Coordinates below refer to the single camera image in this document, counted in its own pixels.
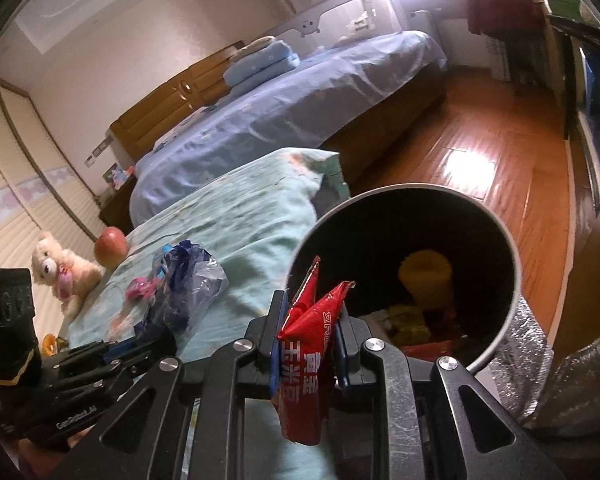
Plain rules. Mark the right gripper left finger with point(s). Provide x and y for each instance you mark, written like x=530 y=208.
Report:
x=184 y=420

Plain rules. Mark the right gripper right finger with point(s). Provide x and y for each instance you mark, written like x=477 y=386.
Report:
x=395 y=417

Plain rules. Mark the grey bed guard rail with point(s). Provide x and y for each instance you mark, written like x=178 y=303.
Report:
x=330 y=22

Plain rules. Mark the clear blue plastic bag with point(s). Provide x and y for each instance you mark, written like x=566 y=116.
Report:
x=191 y=279

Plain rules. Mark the red snack wrapper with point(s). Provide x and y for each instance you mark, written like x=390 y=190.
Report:
x=306 y=375

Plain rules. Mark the red apple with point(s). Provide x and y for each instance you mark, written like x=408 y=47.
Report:
x=111 y=248

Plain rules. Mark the framed photo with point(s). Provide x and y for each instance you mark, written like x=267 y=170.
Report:
x=116 y=176

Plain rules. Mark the dark wooden nightstand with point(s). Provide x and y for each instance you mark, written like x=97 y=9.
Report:
x=116 y=210

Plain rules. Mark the white teddy bear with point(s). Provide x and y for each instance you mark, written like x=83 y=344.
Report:
x=70 y=277

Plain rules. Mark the wooden headboard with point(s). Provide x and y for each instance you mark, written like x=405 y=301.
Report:
x=201 y=84

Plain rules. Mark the silver foil bag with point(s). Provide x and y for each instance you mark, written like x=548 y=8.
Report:
x=555 y=400

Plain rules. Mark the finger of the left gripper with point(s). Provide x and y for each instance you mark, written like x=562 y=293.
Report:
x=140 y=361
x=157 y=343

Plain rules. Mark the person left hand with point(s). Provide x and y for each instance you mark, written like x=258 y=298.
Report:
x=38 y=463

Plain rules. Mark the pink snack pouch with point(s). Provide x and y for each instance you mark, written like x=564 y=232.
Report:
x=141 y=289

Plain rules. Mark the blue bed sheet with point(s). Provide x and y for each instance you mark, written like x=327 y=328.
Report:
x=354 y=100

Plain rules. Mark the black round trash bin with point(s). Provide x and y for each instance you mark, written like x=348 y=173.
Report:
x=442 y=269

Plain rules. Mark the teal floral bed cover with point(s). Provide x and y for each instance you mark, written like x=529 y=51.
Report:
x=251 y=220

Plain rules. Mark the folded blue quilt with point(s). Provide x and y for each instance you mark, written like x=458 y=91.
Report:
x=257 y=56

